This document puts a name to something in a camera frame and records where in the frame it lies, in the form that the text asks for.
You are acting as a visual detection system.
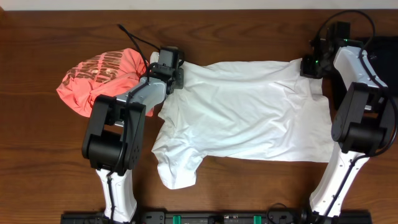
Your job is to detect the white t-shirt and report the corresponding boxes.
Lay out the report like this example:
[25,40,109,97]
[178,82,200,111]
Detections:
[152,60,333,189]

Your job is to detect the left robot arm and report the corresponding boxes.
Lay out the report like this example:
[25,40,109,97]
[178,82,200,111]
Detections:
[82,47,183,223]

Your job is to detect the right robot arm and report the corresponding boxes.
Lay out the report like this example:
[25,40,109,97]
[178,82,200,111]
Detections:
[300,21,397,223]

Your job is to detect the black fabric container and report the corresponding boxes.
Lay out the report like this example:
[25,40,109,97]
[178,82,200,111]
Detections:
[329,36,398,111]

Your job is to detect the pink printed t-shirt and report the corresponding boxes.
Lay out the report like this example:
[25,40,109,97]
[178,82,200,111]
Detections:
[57,48,149,117]

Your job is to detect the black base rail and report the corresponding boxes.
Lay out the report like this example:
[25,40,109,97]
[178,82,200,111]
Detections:
[60,204,373,224]

